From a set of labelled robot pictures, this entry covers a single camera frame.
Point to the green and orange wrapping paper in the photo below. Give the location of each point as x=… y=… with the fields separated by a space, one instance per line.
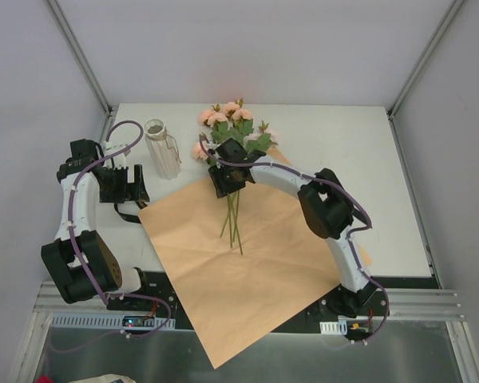
x=234 y=294

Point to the black ribbon with gold text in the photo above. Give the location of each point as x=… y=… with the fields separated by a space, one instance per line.
x=130 y=218

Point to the aluminium frame rail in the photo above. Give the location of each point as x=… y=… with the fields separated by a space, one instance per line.
x=404 y=304

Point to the aluminium corner post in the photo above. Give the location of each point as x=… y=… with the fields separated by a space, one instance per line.
x=447 y=20
x=62 y=23

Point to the right white cable duct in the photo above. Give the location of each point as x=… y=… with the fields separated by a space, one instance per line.
x=344 y=326

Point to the beige cloth at bottom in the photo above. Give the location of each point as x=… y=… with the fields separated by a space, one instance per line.
x=106 y=378

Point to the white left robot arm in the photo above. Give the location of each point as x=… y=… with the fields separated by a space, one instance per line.
x=78 y=260

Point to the pink artificial flower bunch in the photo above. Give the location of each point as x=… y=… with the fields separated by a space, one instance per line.
x=234 y=120

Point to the left aluminium corner post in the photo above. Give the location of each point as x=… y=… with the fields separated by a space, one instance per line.
x=62 y=23

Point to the white cable duct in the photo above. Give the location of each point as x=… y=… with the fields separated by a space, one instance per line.
x=344 y=326
x=110 y=322

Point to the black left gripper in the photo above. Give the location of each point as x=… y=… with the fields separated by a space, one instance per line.
x=130 y=185

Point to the red object at bottom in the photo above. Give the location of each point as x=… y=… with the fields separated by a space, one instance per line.
x=43 y=378

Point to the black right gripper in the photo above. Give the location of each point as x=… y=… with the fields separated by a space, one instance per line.
x=225 y=182

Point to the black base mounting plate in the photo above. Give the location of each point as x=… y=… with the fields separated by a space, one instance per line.
x=158 y=300

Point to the right aluminium corner post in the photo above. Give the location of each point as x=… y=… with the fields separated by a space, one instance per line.
x=447 y=20

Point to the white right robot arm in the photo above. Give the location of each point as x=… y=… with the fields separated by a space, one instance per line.
x=329 y=212

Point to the left white cable duct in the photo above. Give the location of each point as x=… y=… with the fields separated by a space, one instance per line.
x=110 y=322

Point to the white ribbed ceramic vase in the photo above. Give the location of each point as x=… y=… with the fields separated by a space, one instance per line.
x=163 y=149

